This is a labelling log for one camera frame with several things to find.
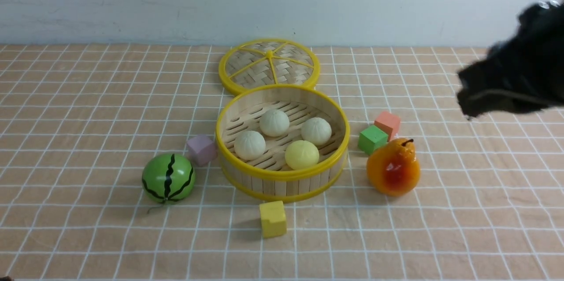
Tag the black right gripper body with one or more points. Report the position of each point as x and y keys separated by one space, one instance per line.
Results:
x=521 y=75

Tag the white bun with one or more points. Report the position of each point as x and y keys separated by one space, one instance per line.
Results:
x=274 y=123
x=316 y=130
x=249 y=145

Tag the yellow bun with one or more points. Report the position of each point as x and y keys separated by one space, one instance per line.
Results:
x=301 y=154

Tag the bamboo steamer tray yellow rim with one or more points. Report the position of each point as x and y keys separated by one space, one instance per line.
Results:
x=268 y=177

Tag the woven bamboo steamer lid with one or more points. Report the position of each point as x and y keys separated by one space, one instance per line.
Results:
x=268 y=61

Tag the pink cube block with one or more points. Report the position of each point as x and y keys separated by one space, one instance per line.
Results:
x=388 y=123

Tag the orange toy pear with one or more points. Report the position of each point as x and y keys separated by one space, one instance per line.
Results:
x=394 y=169

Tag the green cube block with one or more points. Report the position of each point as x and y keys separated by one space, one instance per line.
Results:
x=371 y=139

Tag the yellow cube block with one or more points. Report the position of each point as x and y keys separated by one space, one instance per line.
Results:
x=273 y=219

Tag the purple cube block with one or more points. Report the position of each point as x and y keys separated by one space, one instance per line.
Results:
x=202 y=149

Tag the green toy watermelon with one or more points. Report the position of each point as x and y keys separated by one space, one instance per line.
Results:
x=168 y=178

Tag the checkered orange tablecloth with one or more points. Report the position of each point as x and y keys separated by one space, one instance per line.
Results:
x=79 y=122

